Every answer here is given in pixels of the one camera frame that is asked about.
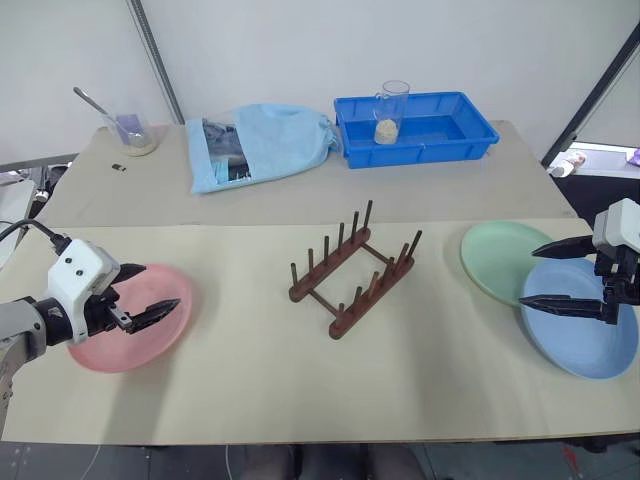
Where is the blue plate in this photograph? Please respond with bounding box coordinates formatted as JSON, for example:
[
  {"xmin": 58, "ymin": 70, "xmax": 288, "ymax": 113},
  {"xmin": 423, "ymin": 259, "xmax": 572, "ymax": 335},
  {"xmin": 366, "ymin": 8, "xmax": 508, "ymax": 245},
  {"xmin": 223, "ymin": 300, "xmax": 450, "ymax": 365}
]
[{"xmin": 519, "ymin": 256, "xmax": 639, "ymax": 382}]

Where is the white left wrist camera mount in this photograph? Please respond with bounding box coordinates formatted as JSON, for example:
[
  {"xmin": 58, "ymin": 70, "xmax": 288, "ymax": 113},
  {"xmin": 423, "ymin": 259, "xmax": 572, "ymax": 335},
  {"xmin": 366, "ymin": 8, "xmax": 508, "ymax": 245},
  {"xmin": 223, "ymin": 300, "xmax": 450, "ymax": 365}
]
[{"xmin": 46, "ymin": 238, "xmax": 122, "ymax": 346}]

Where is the blue plastic bin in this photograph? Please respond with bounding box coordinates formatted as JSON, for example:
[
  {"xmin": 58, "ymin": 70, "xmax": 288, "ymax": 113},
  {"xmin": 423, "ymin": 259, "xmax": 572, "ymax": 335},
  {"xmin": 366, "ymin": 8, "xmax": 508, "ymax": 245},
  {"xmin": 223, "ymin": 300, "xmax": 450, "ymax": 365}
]
[{"xmin": 333, "ymin": 90, "xmax": 502, "ymax": 170}]

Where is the pink plate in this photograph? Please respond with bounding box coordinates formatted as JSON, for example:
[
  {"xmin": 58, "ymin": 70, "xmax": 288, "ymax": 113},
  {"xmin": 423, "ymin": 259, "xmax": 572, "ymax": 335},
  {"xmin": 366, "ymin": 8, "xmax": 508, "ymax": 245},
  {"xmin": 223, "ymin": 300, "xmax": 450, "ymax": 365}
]
[{"xmin": 66, "ymin": 263, "xmax": 195, "ymax": 374}]

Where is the wooden dish rack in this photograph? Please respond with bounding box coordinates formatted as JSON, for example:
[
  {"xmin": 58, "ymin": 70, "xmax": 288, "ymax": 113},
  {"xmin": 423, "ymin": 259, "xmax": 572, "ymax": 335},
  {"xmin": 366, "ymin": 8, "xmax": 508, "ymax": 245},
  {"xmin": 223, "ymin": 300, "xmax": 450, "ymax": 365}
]
[{"xmin": 287, "ymin": 199, "xmax": 425, "ymax": 342}]

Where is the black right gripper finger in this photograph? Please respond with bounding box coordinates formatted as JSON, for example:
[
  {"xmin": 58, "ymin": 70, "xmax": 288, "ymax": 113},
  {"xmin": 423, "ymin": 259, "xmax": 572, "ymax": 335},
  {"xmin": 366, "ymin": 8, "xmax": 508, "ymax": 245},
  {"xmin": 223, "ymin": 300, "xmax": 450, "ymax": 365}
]
[
  {"xmin": 518, "ymin": 294, "xmax": 607, "ymax": 322},
  {"xmin": 531, "ymin": 236, "xmax": 597, "ymax": 261}
]

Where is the grey metal frame pole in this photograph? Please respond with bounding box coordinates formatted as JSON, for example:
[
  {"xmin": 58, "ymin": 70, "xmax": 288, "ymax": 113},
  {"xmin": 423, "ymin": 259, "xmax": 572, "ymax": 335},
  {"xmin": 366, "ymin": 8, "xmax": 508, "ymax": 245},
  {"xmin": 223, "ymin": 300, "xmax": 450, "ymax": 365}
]
[{"xmin": 129, "ymin": 0, "xmax": 185, "ymax": 127}]

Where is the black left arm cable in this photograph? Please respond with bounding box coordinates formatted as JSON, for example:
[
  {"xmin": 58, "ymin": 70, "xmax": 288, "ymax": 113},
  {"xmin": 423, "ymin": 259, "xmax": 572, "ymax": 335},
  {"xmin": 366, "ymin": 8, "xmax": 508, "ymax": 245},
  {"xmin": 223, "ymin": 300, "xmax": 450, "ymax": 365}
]
[{"xmin": 0, "ymin": 218, "xmax": 70, "ymax": 253}]

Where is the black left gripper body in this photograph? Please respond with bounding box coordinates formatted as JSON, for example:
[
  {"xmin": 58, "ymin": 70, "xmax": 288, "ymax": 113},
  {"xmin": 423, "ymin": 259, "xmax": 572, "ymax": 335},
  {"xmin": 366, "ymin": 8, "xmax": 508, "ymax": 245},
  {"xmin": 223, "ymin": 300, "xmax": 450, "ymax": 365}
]
[{"xmin": 83, "ymin": 272, "xmax": 134, "ymax": 340}]

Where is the dark metal frame pole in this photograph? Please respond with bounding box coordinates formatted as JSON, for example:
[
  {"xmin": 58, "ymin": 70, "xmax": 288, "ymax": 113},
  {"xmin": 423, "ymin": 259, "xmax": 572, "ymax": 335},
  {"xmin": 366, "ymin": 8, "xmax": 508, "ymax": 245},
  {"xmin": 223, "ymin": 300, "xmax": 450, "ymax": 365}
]
[{"xmin": 541, "ymin": 0, "xmax": 640, "ymax": 167}]

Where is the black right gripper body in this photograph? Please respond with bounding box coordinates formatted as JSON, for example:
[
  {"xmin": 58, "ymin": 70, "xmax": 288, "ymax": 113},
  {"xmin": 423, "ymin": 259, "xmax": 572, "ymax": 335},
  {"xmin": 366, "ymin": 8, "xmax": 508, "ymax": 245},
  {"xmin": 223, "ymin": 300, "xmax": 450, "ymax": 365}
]
[{"xmin": 594, "ymin": 244, "xmax": 640, "ymax": 327}]

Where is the green plate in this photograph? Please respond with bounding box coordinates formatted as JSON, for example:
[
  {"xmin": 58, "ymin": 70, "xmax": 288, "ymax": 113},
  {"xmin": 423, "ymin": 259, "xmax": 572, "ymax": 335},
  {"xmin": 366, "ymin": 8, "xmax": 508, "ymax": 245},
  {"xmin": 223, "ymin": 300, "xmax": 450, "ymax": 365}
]
[{"xmin": 460, "ymin": 220, "xmax": 597, "ymax": 309}]

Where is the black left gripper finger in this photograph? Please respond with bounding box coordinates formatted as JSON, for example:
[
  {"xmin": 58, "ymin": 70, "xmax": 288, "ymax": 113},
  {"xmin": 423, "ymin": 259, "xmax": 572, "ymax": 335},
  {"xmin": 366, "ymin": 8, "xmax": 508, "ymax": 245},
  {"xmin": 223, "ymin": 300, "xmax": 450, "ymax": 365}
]
[
  {"xmin": 110, "ymin": 263, "xmax": 148, "ymax": 290},
  {"xmin": 129, "ymin": 298, "xmax": 182, "ymax": 334}
]

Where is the clear glass measuring cup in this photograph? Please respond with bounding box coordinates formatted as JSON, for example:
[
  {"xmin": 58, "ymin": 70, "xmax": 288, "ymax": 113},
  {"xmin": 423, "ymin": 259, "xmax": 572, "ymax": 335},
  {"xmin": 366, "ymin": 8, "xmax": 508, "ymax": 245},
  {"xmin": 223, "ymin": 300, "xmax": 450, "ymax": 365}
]
[{"xmin": 373, "ymin": 79, "xmax": 412, "ymax": 147}]

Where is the light blue drawstring bag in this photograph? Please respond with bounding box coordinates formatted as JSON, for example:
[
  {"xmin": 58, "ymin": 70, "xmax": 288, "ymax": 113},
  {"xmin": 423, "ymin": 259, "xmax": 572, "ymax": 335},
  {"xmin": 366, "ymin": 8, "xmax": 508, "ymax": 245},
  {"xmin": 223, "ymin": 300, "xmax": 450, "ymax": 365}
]
[{"xmin": 185, "ymin": 103, "xmax": 343, "ymax": 197}]

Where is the white and pink packet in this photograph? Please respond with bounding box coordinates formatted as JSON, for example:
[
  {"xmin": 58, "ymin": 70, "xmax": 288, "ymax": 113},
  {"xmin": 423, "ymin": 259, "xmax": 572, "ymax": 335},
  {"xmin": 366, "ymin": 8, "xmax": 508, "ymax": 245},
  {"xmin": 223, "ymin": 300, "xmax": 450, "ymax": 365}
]
[{"xmin": 546, "ymin": 149, "xmax": 589, "ymax": 178}]

